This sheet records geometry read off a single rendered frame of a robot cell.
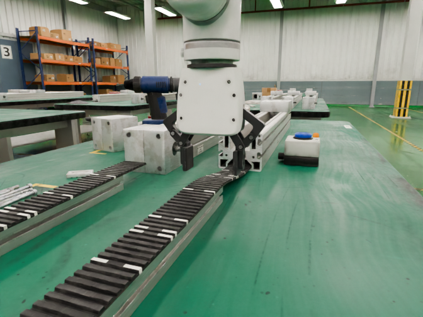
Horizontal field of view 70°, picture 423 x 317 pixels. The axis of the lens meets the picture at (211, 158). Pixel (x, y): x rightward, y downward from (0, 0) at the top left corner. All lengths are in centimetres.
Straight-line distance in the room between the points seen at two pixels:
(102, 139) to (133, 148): 26
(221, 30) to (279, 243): 29
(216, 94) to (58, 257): 29
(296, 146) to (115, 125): 50
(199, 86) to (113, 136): 49
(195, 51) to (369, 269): 34
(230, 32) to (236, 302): 33
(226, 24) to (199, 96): 10
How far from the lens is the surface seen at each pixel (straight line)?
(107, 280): 28
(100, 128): 94
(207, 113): 45
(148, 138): 66
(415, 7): 1105
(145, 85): 110
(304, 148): 75
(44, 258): 40
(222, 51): 44
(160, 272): 33
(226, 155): 71
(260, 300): 30
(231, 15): 45
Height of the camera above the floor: 97
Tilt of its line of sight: 14 degrees down
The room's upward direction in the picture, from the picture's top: straight up
